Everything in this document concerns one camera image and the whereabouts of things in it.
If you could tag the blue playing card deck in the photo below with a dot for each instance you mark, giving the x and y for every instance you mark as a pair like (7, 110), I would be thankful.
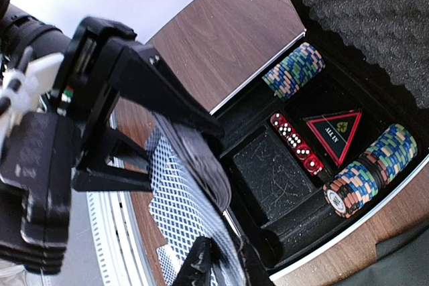
(183, 212)

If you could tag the black triangular all-in button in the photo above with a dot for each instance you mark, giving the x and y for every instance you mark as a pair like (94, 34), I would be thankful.
(335, 132)

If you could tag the right chip stack in case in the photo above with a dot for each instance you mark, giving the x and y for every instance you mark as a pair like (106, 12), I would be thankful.
(360, 181)

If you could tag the front aluminium rail base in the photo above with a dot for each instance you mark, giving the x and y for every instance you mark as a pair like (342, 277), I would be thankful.
(118, 244)

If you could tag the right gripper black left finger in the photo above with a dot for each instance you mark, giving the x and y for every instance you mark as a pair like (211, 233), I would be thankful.
(196, 269)

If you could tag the chip stack in case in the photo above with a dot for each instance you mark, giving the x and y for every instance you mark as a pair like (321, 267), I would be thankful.
(295, 71)
(360, 181)

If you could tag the left chip stack in case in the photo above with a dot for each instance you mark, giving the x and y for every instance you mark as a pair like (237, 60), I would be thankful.
(295, 71)

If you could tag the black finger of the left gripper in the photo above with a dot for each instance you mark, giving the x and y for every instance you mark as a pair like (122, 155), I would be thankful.
(112, 163)
(142, 76)

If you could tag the black poker mat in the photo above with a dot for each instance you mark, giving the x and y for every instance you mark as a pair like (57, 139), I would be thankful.
(401, 260)

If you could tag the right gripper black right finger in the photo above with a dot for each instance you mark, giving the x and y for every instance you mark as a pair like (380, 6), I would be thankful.
(255, 274)

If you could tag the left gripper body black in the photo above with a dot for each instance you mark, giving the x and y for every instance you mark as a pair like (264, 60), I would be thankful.
(39, 155)

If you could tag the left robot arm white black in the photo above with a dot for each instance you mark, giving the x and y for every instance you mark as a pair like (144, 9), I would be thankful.
(55, 136)

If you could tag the red dice row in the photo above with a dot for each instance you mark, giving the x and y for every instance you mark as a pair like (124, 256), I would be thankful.
(297, 144)

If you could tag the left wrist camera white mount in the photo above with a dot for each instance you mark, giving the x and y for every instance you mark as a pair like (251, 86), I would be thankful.
(23, 84)

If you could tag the aluminium poker case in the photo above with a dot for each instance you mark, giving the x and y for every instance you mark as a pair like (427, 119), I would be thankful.
(376, 56)

